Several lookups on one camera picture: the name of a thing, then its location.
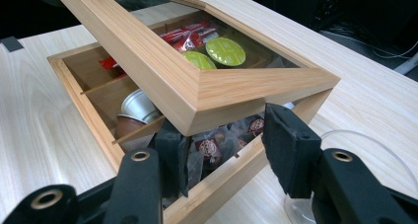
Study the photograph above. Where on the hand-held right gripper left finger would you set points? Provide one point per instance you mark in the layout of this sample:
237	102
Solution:
174	164

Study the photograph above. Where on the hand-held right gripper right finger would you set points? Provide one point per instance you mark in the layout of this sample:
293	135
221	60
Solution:
291	151

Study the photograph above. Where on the wooden tea box with glass lid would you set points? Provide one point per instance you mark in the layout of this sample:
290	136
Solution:
157	69

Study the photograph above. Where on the pile of dark tea bags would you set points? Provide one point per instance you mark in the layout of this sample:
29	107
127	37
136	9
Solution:
210	148

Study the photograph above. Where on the brown capsule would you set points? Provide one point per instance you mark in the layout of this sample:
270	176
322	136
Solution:
128	127

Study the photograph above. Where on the silver capsule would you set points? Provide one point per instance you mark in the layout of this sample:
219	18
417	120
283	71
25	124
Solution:
139	105

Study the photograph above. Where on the yellow-green capsule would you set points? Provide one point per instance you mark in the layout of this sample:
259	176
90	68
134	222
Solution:
225	51
198	60

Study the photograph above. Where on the pile of red sachets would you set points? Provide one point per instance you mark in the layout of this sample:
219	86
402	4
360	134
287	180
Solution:
184	39

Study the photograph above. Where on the white desk frame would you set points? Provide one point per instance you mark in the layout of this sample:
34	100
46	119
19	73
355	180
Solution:
407	65

